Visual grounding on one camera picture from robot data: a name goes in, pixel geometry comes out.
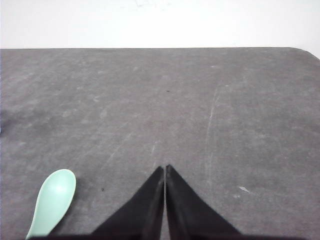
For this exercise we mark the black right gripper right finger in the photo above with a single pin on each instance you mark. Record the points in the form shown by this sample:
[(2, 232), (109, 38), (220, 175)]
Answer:
[(189, 217)]

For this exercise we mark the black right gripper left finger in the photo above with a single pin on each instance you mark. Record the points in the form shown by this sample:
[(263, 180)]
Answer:
[(141, 217)]

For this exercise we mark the mint green plastic spoon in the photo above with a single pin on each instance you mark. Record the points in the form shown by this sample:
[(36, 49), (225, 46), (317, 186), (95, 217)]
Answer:
[(53, 201)]

